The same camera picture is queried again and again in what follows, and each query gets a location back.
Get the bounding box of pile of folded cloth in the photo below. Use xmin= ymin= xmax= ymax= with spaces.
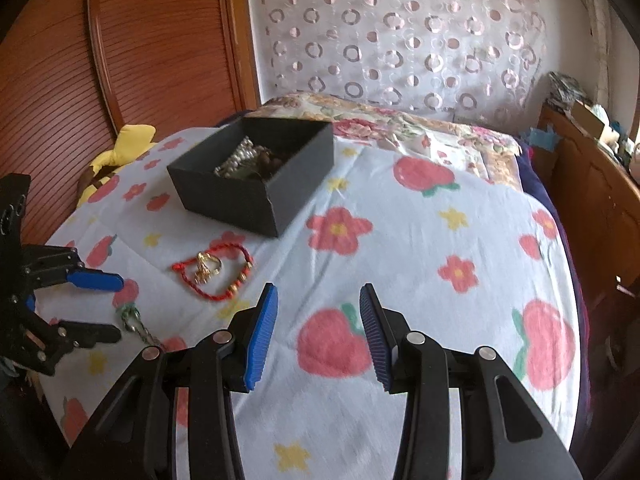
xmin=547 ymin=71 xmax=584 ymax=111

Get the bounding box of open cardboard box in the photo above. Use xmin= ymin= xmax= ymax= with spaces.
xmin=570 ymin=100 xmax=609 ymax=139

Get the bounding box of red string bracelet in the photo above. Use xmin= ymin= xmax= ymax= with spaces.
xmin=171 ymin=243 xmax=255 ymax=304

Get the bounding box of gold charm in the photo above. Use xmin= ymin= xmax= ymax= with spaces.
xmin=193 ymin=252 xmax=221 ymax=281

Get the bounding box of white pearl bracelet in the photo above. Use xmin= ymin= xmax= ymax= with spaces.
xmin=214 ymin=136 xmax=272 ymax=177

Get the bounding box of circle patterned wall curtain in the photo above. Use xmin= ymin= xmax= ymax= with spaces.
xmin=245 ymin=0 xmax=549 ymax=124

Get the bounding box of blue bag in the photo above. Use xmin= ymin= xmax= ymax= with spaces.
xmin=520 ymin=122 xmax=559 ymax=152

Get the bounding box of wooden wardrobe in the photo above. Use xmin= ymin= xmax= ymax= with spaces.
xmin=0 ymin=0 xmax=262 ymax=257

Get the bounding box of strawberry printed blanket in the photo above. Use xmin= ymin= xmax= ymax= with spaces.
xmin=37 ymin=126 xmax=592 ymax=480

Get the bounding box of black cardboard box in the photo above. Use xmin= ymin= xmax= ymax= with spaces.
xmin=166 ymin=116 xmax=335 ymax=239

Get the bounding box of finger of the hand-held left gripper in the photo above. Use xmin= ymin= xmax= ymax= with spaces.
xmin=22 ymin=245 xmax=125 ymax=294
xmin=25 ymin=317 xmax=123 ymax=377

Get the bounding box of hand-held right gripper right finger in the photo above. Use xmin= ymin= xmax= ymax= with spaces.
xmin=359 ymin=282 xmax=583 ymax=480

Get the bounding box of floral quilt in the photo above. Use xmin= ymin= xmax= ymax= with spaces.
xmin=244 ymin=91 xmax=524 ymax=194

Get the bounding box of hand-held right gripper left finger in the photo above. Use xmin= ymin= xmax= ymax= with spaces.
xmin=60 ymin=282 xmax=279 ymax=480

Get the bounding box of long wooden cabinet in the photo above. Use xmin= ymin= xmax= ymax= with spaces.
xmin=537 ymin=102 xmax=640 ymax=303

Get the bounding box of patterned window curtain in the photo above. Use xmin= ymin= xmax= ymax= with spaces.
xmin=574 ymin=0 xmax=615 ymax=107

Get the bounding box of dark blue blanket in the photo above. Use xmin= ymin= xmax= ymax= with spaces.
xmin=515 ymin=144 xmax=597 ymax=461

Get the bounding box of yellow plush toy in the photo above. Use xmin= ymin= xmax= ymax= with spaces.
xmin=76 ymin=124 xmax=157 ymax=207

